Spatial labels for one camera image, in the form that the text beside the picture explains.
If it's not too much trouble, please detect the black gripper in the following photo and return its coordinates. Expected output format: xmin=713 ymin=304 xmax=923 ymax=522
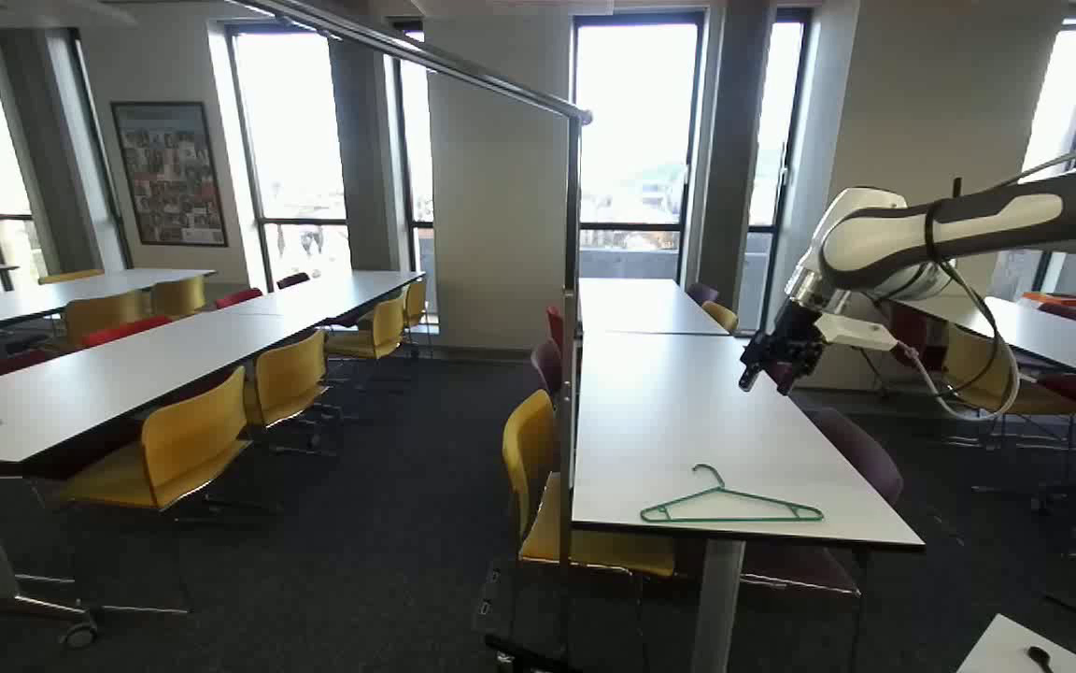
xmin=736 ymin=304 xmax=833 ymax=400

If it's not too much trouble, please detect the green wire clothes hanger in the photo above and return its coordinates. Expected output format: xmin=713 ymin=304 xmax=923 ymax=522
xmin=635 ymin=460 xmax=830 ymax=527

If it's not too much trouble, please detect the white rectangular table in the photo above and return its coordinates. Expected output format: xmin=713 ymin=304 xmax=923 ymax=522
xmin=568 ymin=329 xmax=925 ymax=673
xmin=968 ymin=296 xmax=1076 ymax=394
xmin=576 ymin=274 xmax=731 ymax=339

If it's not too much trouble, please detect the small white table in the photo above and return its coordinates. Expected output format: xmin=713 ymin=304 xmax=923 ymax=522
xmin=957 ymin=609 xmax=1076 ymax=673

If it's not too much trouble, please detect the long white table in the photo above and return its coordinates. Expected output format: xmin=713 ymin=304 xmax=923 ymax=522
xmin=0 ymin=264 xmax=422 ymax=650
xmin=0 ymin=264 xmax=217 ymax=335

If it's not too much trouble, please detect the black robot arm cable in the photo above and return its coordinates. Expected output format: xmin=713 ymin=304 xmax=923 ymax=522
xmin=889 ymin=172 xmax=1025 ymax=427

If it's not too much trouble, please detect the silver metal clothes rail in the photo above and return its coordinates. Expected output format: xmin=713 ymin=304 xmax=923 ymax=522
xmin=243 ymin=0 xmax=597 ymax=404

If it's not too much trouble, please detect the framed colourful wall picture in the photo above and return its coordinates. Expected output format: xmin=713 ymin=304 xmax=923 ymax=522
xmin=108 ymin=97 xmax=231 ymax=252

